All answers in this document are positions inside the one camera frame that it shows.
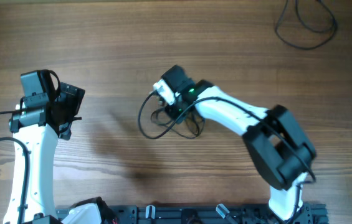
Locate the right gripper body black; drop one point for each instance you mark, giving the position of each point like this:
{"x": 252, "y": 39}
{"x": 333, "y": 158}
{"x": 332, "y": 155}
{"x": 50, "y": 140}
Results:
{"x": 174, "y": 111}

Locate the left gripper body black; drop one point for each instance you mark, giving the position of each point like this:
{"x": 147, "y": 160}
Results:
{"x": 70, "y": 104}

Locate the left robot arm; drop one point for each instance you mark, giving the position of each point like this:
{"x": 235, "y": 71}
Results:
{"x": 88, "y": 211}

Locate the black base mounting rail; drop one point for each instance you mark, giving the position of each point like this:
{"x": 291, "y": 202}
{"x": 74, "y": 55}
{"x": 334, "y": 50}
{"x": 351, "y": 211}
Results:
{"x": 248, "y": 213}

